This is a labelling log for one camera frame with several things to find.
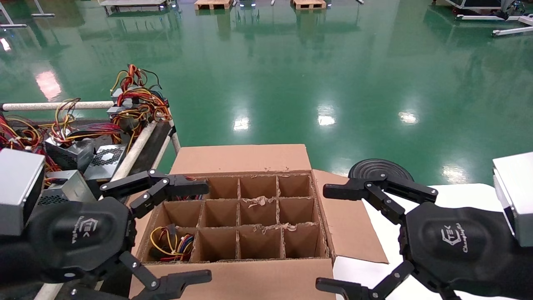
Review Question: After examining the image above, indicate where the white stand leg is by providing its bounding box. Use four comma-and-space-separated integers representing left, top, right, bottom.
492, 25, 533, 37

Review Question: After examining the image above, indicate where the white stand frame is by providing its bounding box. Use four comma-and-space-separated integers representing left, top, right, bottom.
455, 13, 533, 22

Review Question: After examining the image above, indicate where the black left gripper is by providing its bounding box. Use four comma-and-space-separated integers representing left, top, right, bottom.
0, 169, 213, 300

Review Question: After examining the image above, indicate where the cardboard cell divider grid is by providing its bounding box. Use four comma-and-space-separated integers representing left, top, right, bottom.
144, 174, 327, 262

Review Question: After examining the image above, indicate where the silver power supply round grille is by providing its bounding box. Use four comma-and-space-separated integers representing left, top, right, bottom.
37, 169, 100, 205

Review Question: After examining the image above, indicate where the white pipe frame cart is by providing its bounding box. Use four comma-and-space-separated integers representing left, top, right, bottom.
0, 101, 182, 300

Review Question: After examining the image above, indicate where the black round ribbed disc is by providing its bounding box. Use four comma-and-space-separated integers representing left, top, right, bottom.
348, 158, 416, 189

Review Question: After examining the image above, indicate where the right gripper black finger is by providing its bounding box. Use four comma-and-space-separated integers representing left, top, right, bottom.
315, 260, 463, 300
323, 173, 439, 225

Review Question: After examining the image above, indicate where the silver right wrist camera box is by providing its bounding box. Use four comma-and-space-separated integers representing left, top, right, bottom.
493, 152, 533, 247

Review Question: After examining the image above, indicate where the power supply with hexagonal grille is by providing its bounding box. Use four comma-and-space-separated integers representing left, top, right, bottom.
83, 144, 128, 182

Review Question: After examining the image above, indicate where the wooden pallet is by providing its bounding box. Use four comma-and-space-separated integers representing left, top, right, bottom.
194, 0, 234, 10
291, 0, 327, 10

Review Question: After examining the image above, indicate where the dark power supply with wires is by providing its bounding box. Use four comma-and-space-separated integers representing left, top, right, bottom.
0, 115, 50, 172

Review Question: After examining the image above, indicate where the grey metal table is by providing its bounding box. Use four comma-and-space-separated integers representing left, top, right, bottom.
98, 0, 177, 15

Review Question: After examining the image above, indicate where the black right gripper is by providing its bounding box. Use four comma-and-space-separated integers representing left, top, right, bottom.
400, 202, 533, 300

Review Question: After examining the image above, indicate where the white stand foot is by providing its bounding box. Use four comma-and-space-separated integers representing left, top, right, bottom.
0, 2, 27, 29
31, 0, 55, 18

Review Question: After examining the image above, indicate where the dark machine on wheels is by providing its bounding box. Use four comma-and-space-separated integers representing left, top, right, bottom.
433, 0, 526, 13

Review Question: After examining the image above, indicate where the dark mesh-sided power supply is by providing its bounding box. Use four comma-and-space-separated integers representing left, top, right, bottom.
44, 98, 123, 171

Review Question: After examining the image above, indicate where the brown cardboard box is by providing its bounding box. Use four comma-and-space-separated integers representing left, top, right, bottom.
125, 144, 390, 300

